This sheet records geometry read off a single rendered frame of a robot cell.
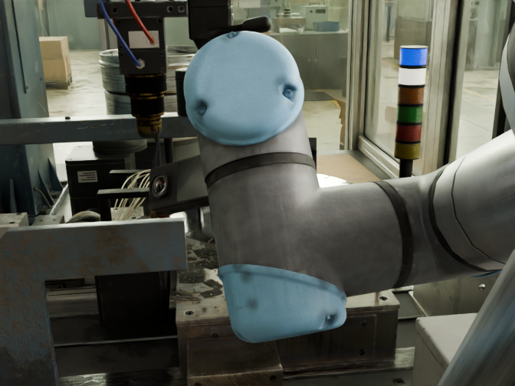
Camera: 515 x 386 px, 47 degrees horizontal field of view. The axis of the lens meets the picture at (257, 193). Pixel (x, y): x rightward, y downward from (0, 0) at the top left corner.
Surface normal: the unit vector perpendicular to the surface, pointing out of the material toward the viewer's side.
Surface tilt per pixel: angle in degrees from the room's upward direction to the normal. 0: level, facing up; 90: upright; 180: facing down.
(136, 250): 90
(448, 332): 0
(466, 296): 90
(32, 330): 90
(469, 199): 86
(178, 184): 63
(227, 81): 56
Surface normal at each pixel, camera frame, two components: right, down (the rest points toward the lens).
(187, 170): -0.59, -0.21
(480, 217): -0.84, 0.44
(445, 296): -0.99, 0.05
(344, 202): 0.10, -0.73
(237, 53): -0.07, -0.25
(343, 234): 0.22, -0.22
